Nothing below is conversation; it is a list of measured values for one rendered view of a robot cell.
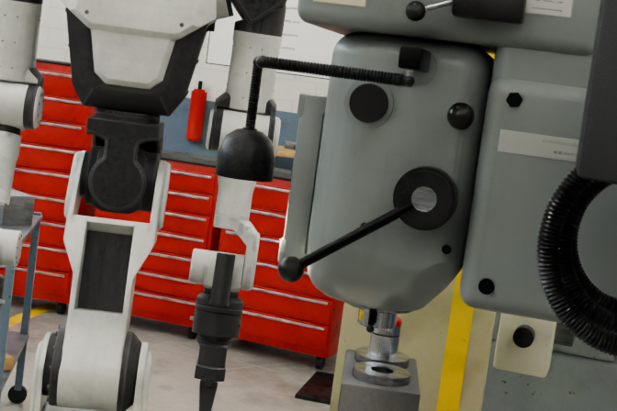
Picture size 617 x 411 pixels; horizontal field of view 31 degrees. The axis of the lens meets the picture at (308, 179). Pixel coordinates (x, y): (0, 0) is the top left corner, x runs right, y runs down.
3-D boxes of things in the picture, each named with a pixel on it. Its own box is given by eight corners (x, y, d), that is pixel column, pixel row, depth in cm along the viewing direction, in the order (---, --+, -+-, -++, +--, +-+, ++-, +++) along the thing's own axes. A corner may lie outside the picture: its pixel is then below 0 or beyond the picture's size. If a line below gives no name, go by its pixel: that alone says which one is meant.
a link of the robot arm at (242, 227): (205, 283, 211) (215, 213, 211) (252, 289, 212) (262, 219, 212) (204, 286, 205) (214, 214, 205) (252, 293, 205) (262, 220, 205)
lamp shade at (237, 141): (215, 171, 142) (221, 122, 142) (271, 177, 143) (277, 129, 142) (214, 176, 135) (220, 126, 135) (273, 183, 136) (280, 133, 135)
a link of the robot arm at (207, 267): (185, 306, 212) (195, 248, 213) (241, 314, 212) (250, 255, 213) (183, 311, 201) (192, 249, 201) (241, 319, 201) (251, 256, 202)
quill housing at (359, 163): (288, 302, 129) (325, 25, 126) (325, 276, 149) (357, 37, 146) (452, 331, 125) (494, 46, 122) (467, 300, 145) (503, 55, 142)
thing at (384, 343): (376, 358, 180) (381, 326, 179) (363, 349, 184) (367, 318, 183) (401, 359, 182) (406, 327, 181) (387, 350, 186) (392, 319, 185)
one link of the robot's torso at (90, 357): (41, 406, 202) (79, 160, 214) (139, 416, 204) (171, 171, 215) (32, 402, 187) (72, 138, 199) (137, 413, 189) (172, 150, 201)
